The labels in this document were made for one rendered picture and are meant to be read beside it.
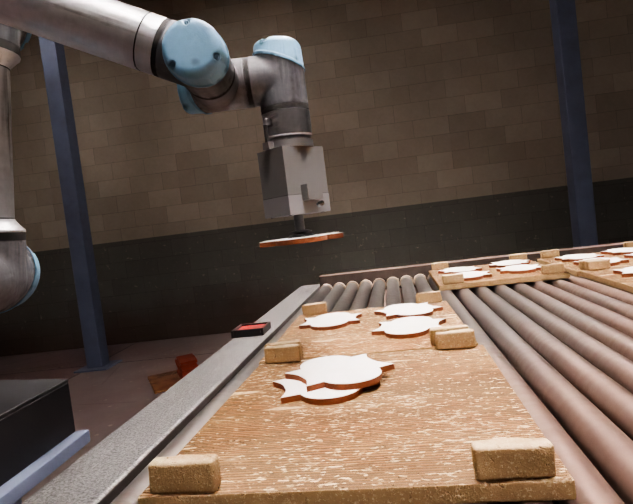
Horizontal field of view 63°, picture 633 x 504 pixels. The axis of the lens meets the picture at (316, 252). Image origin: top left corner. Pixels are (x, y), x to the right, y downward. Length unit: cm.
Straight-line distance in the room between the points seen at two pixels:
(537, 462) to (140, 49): 62
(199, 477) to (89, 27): 54
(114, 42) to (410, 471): 59
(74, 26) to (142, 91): 599
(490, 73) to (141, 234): 445
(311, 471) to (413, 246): 564
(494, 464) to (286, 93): 58
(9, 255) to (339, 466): 63
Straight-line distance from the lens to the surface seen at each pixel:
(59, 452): 87
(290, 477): 48
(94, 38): 75
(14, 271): 93
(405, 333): 91
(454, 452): 49
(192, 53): 69
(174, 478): 49
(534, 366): 78
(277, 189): 79
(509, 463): 45
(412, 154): 610
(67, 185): 564
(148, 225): 655
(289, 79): 82
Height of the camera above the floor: 114
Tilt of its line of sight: 3 degrees down
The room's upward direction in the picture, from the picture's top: 7 degrees counter-clockwise
